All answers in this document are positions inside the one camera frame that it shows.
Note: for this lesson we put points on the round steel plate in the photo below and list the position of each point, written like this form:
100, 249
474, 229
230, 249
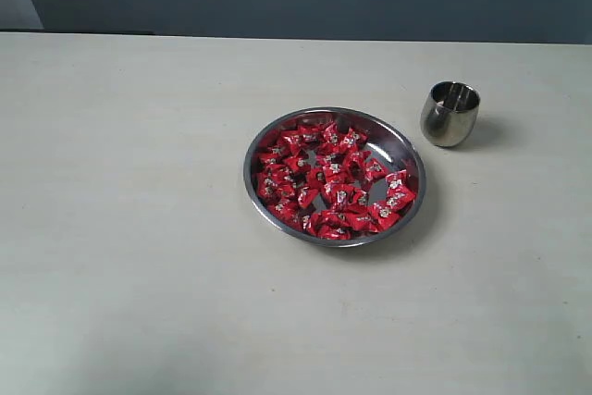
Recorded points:
386, 142

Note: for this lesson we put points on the steel cup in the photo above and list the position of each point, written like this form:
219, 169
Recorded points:
449, 113

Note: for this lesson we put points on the red wrapped candy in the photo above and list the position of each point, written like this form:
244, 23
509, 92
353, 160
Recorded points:
310, 134
384, 215
396, 179
374, 170
353, 141
331, 134
340, 195
334, 233
399, 198
362, 223
285, 210
297, 164

